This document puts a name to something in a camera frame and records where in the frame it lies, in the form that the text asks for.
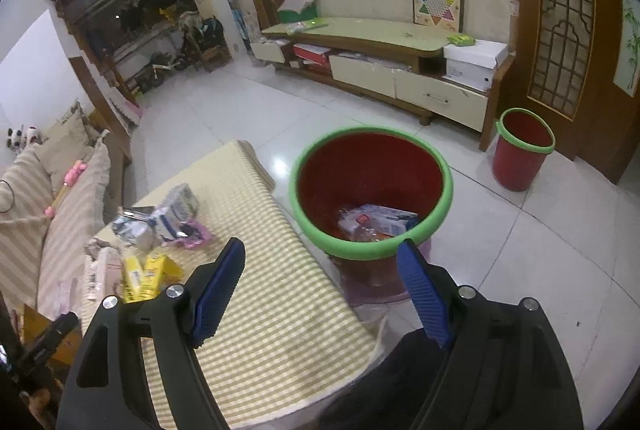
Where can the clear blue plastic packet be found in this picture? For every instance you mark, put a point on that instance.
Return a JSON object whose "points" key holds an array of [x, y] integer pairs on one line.
{"points": [[385, 220]]}

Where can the white child's bike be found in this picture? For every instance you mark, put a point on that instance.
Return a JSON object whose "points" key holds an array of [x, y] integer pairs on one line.
{"points": [[162, 71]]}

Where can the orange cardboard box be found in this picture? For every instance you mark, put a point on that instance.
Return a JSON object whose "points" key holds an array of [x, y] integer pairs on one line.
{"points": [[35, 325]]}

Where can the wooden cream tv stand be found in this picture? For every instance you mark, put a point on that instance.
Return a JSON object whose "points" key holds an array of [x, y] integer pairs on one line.
{"points": [[370, 35]]}

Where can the green and white box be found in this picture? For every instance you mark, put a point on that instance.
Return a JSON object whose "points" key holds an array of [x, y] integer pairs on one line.
{"points": [[297, 7]]}

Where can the pink toy stick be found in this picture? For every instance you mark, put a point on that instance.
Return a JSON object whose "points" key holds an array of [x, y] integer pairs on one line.
{"points": [[72, 172]]}

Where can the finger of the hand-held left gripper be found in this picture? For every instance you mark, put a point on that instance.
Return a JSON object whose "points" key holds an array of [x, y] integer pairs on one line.
{"points": [[57, 329]]}

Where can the silver foil wrapper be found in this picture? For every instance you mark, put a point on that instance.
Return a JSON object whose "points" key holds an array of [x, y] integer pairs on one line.
{"points": [[127, 225]]}

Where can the bamboo wall poster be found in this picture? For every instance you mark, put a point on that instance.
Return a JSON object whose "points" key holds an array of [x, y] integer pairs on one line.
{"points": [[629, 45]]}

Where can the pink plastic stool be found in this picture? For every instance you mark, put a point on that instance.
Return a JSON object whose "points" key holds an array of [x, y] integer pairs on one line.
{"points": [[375, 299]]}

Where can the clear plastic pack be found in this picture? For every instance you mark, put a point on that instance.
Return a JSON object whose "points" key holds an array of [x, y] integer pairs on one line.
{"points": [[302, 28]]}

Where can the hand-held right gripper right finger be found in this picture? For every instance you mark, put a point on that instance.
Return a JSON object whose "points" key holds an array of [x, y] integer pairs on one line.
{"points": [[425, 295]]}

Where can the yellow cardboard box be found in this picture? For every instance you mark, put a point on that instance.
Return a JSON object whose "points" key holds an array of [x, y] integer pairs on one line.
{"points": [[150, 272]]}

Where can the pink foil wrapper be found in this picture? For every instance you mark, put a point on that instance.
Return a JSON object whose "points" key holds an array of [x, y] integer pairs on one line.
{"points": [[192, 235]]}

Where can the star checkers game board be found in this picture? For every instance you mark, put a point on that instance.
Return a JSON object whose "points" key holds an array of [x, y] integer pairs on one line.
{"points": [[437, 5]]}

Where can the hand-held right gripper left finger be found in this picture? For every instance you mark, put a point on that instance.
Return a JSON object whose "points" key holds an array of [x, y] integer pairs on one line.
{"points": [[220, 290]]}

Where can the white cardboard box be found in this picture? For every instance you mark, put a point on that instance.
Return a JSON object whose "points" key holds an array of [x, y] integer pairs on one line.
{"points": [[472, 60]]}

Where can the wooden chair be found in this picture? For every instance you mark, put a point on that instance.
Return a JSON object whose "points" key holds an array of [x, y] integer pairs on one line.
{"points": [[212, 52]]}

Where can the small red green-rimmed bin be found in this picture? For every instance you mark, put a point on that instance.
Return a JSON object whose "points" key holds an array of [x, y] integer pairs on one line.
{"points": [[517, 160]]}

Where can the red box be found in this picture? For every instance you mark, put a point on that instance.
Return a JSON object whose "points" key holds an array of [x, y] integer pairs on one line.
{"points": [[311, 56]]}

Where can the yellow checkered tablecloth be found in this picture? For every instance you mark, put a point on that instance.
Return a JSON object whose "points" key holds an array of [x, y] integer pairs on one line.
{"points": [[260, 260]]}

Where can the wooden lattice door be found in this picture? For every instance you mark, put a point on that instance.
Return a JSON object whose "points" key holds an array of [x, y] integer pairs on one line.
{"points": [[565, 10]]}

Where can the green snack packet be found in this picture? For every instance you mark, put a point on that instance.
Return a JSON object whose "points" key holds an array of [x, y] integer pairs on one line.
{"points": [[461, 40]]}

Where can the pale blue paper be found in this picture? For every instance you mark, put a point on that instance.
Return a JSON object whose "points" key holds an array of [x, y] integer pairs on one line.
{"points": [[175, 205]]}

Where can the dark wooden display cabinet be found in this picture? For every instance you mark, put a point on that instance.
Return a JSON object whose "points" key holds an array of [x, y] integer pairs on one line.
{"points": [[115, 5]]}

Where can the black and white plush toy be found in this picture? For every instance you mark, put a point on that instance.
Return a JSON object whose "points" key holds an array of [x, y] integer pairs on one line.
{"points": [[20, 137]]}

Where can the striped beige sofa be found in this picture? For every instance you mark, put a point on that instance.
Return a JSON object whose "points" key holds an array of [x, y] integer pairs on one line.
{"points": [[35, 210]]}

